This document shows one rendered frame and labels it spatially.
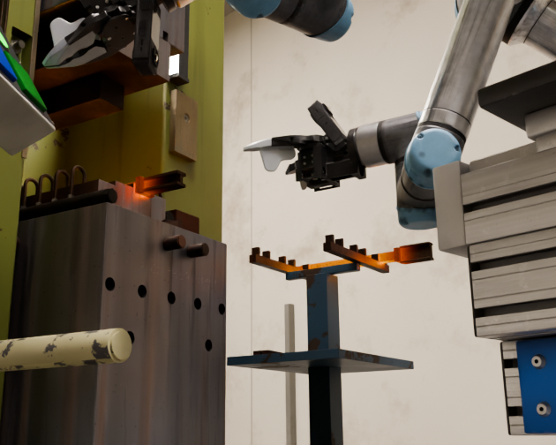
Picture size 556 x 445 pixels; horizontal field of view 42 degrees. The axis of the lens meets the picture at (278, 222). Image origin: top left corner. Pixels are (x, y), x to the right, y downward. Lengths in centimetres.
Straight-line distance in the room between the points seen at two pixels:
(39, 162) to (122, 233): 68
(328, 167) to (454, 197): 54
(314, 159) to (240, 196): 413
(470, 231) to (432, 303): 337
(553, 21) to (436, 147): 39
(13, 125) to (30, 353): 33
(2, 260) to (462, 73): 88
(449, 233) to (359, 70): 412
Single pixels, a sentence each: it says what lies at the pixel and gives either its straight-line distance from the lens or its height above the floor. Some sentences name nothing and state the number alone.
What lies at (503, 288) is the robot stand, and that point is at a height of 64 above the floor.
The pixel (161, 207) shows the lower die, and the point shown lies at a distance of 158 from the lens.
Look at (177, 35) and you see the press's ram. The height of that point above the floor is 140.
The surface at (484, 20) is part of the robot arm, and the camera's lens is 116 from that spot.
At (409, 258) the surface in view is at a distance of 189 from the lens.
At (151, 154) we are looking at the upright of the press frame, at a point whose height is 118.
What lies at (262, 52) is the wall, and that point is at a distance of 565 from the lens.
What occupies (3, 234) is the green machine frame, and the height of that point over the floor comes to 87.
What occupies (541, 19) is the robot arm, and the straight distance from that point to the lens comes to 134.
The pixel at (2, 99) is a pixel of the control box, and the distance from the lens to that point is 108.
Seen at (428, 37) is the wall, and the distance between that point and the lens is 457.
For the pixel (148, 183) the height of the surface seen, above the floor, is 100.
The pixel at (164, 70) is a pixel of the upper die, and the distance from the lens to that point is 170.
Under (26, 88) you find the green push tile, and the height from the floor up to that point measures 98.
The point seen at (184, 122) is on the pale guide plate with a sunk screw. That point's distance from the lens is 192.
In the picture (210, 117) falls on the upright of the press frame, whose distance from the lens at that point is 205.
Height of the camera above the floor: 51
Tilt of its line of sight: 16 degrees up
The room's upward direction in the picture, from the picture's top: 1 degrees counter-clockwise
